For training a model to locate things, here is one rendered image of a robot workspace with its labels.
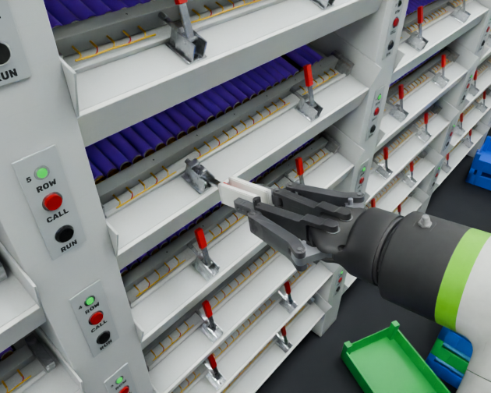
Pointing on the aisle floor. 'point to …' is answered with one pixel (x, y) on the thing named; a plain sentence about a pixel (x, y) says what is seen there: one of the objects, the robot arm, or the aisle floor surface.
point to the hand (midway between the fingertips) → (245, 196)
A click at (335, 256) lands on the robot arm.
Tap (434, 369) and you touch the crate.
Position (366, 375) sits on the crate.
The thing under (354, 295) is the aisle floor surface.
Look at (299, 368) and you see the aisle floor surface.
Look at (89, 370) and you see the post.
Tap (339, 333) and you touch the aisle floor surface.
